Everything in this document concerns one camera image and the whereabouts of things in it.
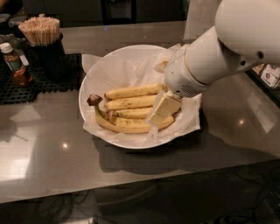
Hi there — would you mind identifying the bundle of wooden stir sticks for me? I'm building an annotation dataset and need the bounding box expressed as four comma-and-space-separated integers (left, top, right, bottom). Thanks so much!
18, 14, 60, 46

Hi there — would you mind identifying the bottom curved yellow banana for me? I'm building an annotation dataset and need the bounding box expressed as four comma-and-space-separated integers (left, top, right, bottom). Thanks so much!
86, 94, 175, 135

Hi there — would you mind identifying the white bowl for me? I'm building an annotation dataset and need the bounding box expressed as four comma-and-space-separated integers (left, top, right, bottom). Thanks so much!
78, 44, 202, 150

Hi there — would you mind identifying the black stir stick cup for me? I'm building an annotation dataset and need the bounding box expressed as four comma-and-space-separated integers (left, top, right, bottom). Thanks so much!
31, 33, 69, 82

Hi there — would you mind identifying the white paper liner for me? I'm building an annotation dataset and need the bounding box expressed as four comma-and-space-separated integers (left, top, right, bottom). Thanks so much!
80, 43, 203, 143

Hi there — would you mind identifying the brown sauce bottle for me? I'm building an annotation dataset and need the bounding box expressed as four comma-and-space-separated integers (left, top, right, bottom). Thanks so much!
0, 43, 32, 87

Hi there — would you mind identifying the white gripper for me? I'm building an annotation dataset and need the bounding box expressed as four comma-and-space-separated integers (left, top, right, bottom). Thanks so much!
146, 45, 208, 126

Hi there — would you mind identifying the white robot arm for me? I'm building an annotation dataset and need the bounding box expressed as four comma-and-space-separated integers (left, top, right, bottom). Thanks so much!
147, 0, 280, 125

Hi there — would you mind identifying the black rubber mesh mat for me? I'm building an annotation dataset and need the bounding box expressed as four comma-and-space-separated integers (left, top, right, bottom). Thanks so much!
0, 53, 84, 105

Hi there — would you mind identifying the dark lidded shaker jar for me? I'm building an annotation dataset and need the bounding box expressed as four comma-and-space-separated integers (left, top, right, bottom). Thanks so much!
0, 13, 14, 43

